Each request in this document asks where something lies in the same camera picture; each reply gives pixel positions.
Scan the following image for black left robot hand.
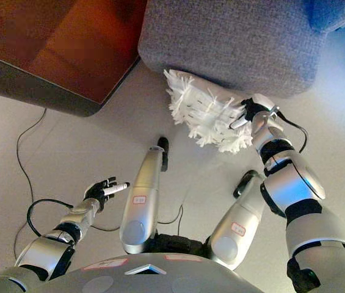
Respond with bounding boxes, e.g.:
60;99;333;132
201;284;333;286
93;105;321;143
83;176;131;212

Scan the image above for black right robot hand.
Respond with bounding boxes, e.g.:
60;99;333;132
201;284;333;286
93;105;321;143
230;93;281;129

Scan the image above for white fringed throw pillow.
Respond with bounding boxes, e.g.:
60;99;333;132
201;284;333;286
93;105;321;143
163;68;254;154

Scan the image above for silver left robot leg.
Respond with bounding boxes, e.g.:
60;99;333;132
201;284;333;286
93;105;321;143
119;137;170;255

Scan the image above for grey fabric armchair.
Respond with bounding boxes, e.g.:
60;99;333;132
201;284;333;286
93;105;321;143
137;0;345;99

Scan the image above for grey robot torso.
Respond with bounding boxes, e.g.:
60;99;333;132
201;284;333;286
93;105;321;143
0;233;264;293

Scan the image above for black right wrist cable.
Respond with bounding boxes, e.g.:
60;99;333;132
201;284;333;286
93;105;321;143
277;111;309;154

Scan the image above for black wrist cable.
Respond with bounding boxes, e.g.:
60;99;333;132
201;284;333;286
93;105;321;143
277;111;309;154
26;198;74;237

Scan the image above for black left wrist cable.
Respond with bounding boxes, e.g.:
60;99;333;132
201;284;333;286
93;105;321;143
26;198;74;237

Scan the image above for thin black floor cable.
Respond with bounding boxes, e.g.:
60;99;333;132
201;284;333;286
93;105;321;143
13;108;185;260

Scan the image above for brown wooden cabinet grey frame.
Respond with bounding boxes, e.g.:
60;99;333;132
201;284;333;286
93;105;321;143
0;0;149;118

